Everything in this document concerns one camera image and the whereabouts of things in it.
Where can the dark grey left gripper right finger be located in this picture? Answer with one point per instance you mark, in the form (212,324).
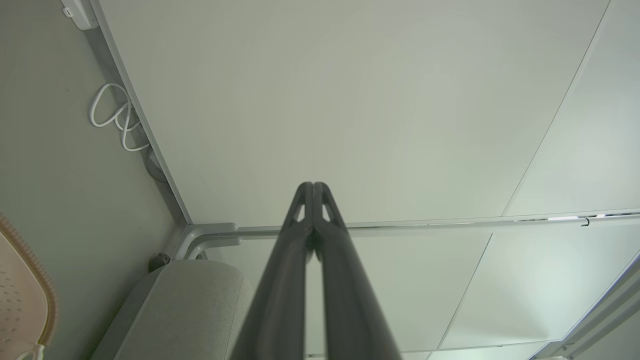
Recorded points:
(350,310)

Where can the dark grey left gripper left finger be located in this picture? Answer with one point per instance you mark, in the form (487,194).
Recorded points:
(280,300)

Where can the dark round caster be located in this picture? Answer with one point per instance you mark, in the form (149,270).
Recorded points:
(159,262)

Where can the beige perforated laundry basket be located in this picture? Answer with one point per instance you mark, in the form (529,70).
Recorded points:
(25,295)

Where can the white power strip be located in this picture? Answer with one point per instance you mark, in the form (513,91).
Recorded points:
(82,12)

